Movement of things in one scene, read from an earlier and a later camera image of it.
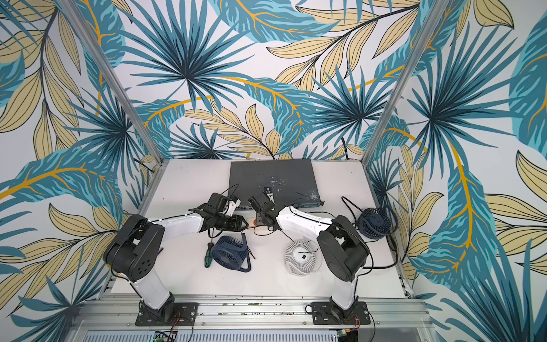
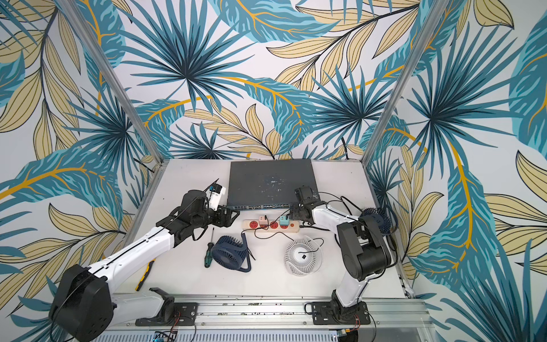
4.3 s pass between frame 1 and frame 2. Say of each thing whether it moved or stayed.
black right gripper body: moved
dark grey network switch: stayed
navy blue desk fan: stayed
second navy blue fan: stayed
